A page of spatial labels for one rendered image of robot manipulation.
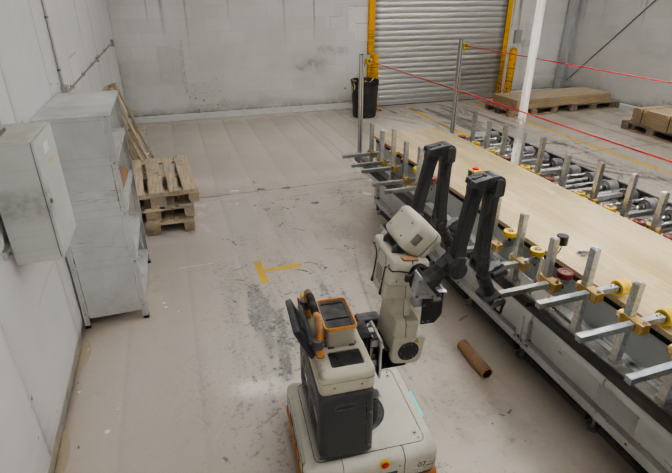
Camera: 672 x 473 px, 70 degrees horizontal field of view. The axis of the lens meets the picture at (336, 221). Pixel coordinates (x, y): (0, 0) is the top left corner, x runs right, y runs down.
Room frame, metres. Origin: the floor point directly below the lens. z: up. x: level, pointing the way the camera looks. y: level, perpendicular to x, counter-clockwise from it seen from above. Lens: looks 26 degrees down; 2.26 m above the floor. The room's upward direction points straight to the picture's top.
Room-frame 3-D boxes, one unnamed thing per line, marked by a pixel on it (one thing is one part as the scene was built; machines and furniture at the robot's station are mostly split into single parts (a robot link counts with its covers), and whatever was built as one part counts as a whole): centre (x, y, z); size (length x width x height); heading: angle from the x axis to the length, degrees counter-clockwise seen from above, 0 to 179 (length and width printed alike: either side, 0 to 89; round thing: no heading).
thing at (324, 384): (1.82, -0.02, 0.59); 0.55 x 0.34 x 0.83; 14
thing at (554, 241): (2.22, -1.14, 0.87); 0.04 x 0.04 x 0.48; 18
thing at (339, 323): (1.81, 0.00, 0.87); 0.23 x 0.15 x 0.11; 14
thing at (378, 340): (1.94, -0.26, 0.68); 0.28 x 0.27 x 0.25; 14
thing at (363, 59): (4.90, -0.29, 1.20); 0.15 x 0.12 x 1.00; 18
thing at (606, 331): (1.68, -1.25, 0.95); 0.50 x 0.04 x 0.04; 108
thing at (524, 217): (2.45, -1.06, 0.89); 0.04 x 0.04 x 0.48; 18
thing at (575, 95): (10.26, -4.54, 0.23); 2.41 x 0.77 x 0.17; 110
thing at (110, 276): (3.37, 1.78, 0.78); 0.90 x 0.45 x 1.55; 18
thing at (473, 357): (2.51, -0.92, 0.04); 0.30 x 0.08 x 0.08; 18
